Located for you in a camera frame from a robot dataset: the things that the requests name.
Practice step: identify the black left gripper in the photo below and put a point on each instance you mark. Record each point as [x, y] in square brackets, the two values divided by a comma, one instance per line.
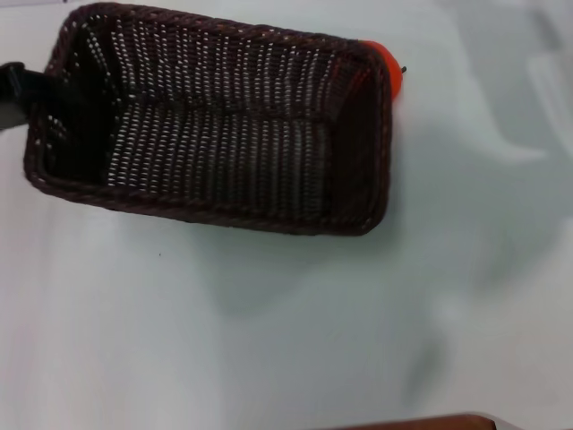
[10, 85]

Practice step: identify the dark brown woven basket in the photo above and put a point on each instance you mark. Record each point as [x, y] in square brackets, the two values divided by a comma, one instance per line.
[224, 148]

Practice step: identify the orange-red round fruit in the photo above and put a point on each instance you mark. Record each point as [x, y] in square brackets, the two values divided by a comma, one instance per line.
[394, 71]

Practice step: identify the brown wooden edge strip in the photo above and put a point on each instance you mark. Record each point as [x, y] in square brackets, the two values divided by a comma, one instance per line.
[425, 423]

